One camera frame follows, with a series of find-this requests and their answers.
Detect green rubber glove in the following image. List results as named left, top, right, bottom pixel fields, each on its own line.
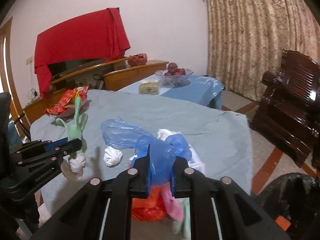
left=172, top=198, right=191, bottom=239
left=55, top=97, right=88, bottom=159

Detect white tissue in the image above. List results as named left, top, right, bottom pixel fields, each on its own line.
left=103, top=146, right=123, bottom=167

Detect red plastic bag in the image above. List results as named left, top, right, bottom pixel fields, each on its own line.
left=127, top=53, right=148, bottom=67
left=131, top=187, right=167, bottom=222

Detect blue plastic bag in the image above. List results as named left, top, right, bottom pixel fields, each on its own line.
left=100, top=119, right=192, bottom=187

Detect black trash bin bag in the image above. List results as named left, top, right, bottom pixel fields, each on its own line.
left=255, top=173, right=320, bottom=239

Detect orange sponge cloth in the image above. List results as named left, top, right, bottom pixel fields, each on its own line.
left=275, top=216, right=291, bottom=231

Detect grey-blue table cloth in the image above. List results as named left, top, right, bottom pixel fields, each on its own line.
left=41, top=90, right=253, bottom=214

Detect light wooden tv cabinet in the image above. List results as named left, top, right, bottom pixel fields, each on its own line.
left=21, top=57, right=168, bottom=128

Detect dark wooden armchair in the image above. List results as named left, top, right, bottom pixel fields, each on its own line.
left=251, top=50, right=319, bottom=167

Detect tissue box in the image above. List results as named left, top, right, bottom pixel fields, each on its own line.
left=138, top=80, right=159, bottom=95

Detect red cloth cover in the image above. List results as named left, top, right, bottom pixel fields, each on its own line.
left=34, top=8, right=131, bottom=98

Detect blue plastic table cover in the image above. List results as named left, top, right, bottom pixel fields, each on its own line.
left=117, top=73, right=225, bottom=111

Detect red plastic bag on cabinet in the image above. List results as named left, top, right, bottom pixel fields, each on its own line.
left=127, top=53, right=148, bottom=67

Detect glass fruit bowl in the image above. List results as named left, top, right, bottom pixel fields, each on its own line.
left=155, top=69, right=194, bottom=88

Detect red apples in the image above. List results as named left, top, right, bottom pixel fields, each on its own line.
left=164, top=62, right=186, bottom=76

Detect beige patterned curtain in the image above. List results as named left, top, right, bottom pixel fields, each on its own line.
left=206, top=0, right=319, bottom=101

